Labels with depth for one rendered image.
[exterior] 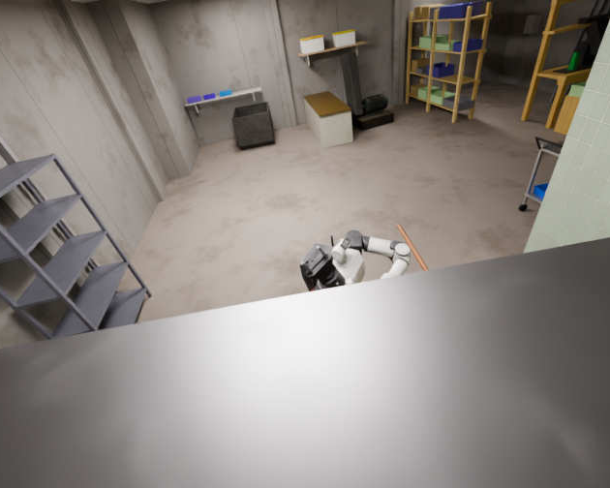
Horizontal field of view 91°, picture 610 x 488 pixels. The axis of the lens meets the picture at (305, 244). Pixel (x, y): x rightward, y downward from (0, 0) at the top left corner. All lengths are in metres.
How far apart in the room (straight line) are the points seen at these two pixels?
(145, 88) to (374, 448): 6.93
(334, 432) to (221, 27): 8.67
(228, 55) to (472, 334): 8.61
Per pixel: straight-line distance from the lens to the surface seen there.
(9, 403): 0.63
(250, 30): 8.78
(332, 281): 1.18
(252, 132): 7.76
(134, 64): 7.03
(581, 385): 0.47
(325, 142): 7.09
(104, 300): 3.55
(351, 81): 7.96
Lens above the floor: 2.47
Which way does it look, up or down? 37 degrees down
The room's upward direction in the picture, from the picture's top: 11 degrees counter-clockwise
